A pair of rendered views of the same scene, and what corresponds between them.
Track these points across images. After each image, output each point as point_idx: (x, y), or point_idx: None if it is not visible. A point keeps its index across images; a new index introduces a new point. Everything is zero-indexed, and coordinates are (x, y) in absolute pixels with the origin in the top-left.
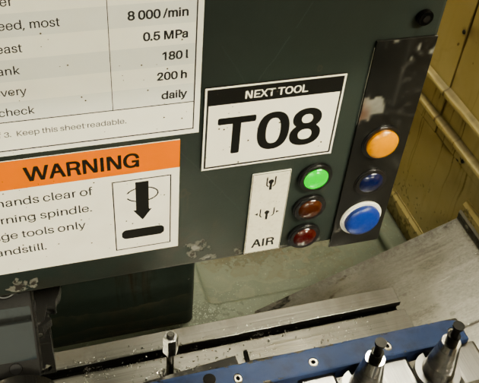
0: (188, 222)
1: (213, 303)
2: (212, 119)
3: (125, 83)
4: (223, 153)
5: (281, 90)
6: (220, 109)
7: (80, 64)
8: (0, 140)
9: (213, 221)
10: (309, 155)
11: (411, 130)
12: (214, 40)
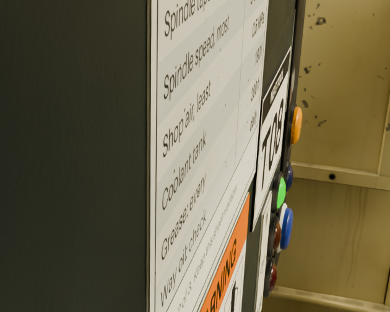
0: None
1: None
2: (260, 146)
3: (241, 117)
4: (259, 195)
5: (278, 81)
6: (264, 127)
7: (229, 98)
8: (185, 305)
9: (247, 307)
10: (277, 164)
11: None
12: (267, 24)
